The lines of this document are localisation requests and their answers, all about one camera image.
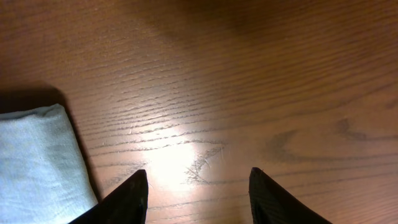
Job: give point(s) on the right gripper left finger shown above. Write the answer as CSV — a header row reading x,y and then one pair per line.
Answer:
x,y
127,204

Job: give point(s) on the light blue t-shirt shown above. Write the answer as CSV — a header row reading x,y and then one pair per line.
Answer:
x,y
43,175

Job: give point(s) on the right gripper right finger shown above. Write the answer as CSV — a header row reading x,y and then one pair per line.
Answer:
x,y
272,204

